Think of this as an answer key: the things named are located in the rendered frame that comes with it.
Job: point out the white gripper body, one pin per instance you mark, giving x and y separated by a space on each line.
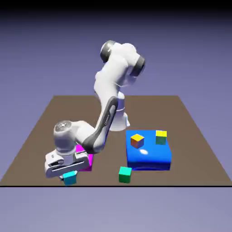
68 165

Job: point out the small cyan cube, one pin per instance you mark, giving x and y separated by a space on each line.
70 178

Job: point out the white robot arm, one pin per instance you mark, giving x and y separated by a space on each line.
110 76

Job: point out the small green cube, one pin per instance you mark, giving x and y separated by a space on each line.
125 174

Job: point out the small orange cube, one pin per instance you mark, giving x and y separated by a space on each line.
137 140

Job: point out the small yellow cube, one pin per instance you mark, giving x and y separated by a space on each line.
161 137

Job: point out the large magenta box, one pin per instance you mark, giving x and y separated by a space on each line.
87 163

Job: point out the large blue box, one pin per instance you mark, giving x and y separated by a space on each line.
148 155

